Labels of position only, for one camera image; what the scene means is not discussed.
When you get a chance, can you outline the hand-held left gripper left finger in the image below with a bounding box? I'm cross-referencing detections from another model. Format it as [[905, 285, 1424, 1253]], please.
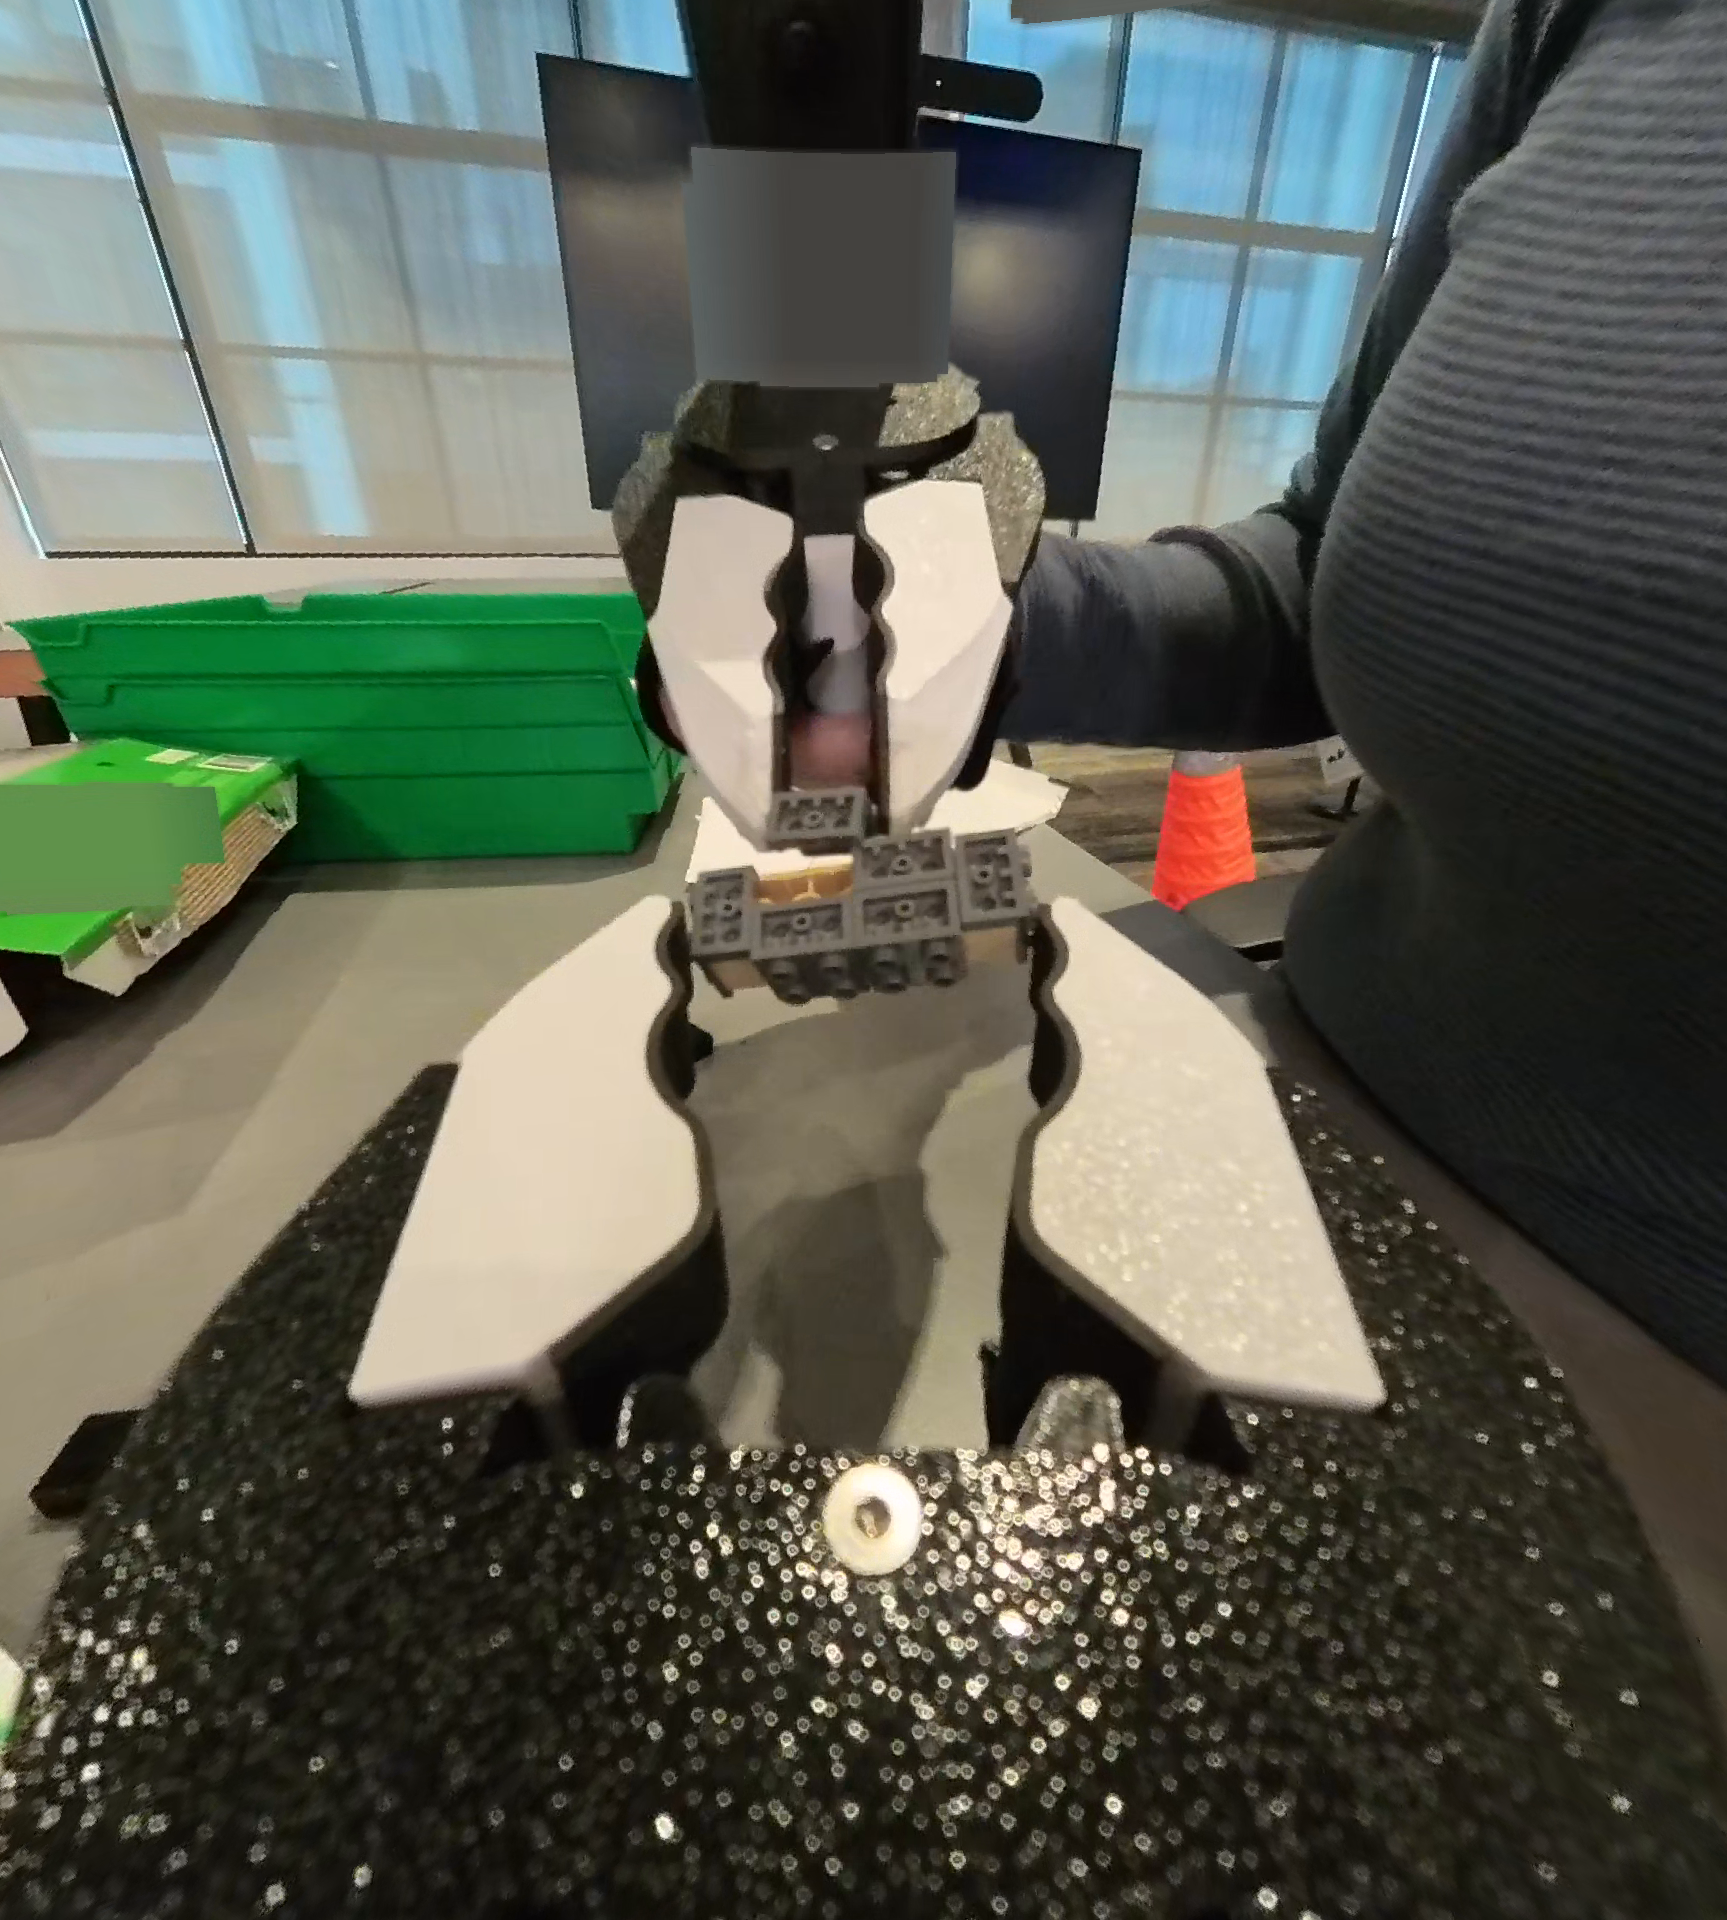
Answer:
[[347, 894, 729, 1416]]

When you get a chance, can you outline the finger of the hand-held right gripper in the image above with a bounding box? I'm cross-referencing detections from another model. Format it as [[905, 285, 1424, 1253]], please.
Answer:
[[645, 495, 807, 842], [859, 481, 1015, 834]]

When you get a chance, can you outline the large window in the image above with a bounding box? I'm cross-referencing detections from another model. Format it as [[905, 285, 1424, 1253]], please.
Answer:
[[0, 0, 1482, 562]]

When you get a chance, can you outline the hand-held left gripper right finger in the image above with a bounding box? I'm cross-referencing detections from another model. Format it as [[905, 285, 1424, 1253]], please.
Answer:
[[1005, 897, 1392, 1416]]

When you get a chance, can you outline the green cardboard box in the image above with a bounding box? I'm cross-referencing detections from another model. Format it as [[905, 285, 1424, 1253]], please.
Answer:
[[0, 732, 303, 1110]]

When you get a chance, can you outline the orange traffic cone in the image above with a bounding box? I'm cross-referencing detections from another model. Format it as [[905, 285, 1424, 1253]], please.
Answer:
[[1151, 746, 1261, 915]]

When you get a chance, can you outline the person's right hand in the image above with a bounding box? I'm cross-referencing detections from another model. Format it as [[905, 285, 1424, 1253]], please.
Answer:
[[787, 715, 883, 795]]

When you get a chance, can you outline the yellow grey brick assembly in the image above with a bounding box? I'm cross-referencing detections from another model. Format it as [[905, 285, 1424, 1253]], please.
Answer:
[[681, 828, 1041, 1012]]

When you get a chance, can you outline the green plastic bin stack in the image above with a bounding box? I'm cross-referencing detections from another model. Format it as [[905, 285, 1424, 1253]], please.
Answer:
[[13, 588, 687, 868]]

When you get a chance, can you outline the person's dark clothed torso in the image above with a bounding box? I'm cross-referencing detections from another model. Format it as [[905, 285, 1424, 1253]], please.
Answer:
[[1278, 0, 1727, 1480]]

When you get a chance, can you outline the person's right forearm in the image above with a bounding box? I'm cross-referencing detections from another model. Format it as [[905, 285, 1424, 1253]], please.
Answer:
[[1005, 511, 1346, 757]]

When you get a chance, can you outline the black brick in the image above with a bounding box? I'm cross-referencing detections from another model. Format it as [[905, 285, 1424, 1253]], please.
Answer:
[[29, 1406, 153, 1521]]

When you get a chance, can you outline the grey desk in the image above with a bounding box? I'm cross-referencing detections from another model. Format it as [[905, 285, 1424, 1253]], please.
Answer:
[[0, 840, 1727, 1920]]

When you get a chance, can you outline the black monitor screen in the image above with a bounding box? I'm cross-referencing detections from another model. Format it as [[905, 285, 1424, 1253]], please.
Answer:
[[535, 50, 1143, 522]]

